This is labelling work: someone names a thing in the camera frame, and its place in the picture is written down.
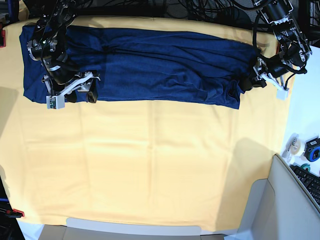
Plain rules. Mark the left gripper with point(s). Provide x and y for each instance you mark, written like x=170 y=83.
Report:
x=272 y=74

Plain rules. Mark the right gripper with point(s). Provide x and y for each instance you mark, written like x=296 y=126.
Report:
x=83 y=82

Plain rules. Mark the blue long-sleeve shirt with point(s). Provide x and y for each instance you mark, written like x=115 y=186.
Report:
x=139 y=64

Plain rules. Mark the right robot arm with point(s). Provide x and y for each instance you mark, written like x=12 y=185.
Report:
x=48 y=44

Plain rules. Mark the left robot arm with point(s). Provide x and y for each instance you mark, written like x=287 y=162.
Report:
x=293 y=53

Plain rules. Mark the clear tape roll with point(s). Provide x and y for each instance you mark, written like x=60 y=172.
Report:
x=295 y=147

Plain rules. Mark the blue tape measure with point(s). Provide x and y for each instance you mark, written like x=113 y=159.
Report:
x=312 y=149

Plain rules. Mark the green tape roll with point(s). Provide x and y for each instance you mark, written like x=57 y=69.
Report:
x=306 y=167

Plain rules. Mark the red clamp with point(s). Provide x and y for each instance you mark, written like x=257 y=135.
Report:
x=12 y=213
x=2 y=36

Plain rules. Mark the yellow table cloth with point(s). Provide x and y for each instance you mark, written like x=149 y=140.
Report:
x=133 y=162

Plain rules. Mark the black keyboard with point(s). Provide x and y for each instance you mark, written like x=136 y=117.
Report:
x=309 y=183

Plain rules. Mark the white partition panel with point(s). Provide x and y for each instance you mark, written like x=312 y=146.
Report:
x=279 y=208

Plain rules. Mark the red clamp lower left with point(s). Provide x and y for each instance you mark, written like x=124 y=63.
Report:
x=12 y=213

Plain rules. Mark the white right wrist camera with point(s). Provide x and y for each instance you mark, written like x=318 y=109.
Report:
x=55 y=102

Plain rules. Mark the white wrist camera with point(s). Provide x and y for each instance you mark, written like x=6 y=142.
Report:
x=55 y=102
x=282 y=94

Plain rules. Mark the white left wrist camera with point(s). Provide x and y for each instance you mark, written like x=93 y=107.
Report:
x=282 y=94

